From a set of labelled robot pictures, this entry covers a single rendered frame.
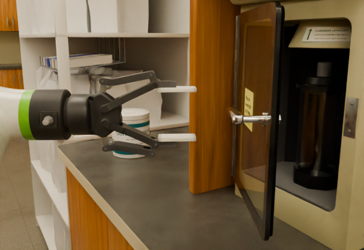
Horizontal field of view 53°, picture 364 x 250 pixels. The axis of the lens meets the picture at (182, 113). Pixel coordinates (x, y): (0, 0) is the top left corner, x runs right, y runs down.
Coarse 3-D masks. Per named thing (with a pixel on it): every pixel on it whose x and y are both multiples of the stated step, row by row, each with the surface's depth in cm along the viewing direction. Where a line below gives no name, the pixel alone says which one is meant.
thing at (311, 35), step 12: (300, 24) 75; (312, 24) 71; (324, 24) 69; (336, 24) 68; (348, 24) 68; (300, 36) 73; (312, 36) 70; (324, 36) 69; (336, 36) 68; (348, 36) 67; (336, 48) 68; (348, 48) 67
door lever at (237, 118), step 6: (228, 108) 68; (234, 108) 67; (228, 114) 67; (234, 114) 62; (240, 114) 61; (264, 114) 60; (234, 120) 61; (240, 120) 61; (246, 120) 61; (252, 120) 61; (258, 120) 61; (264, 120) 60
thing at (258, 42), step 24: (240, 24) 80; (264, 24) 60; (240, 48) 80; (264, 48) 60; (240, 72) 80; (264, 72) 60; (240, 96) 81; (264, 96) 60; (240, 144) 81; (264, 144) 61; (240, 168) 81; (264, 168) 61; (240, 192) 81; (264, 192) 61; (264, 216) 61; (264, 240) 62
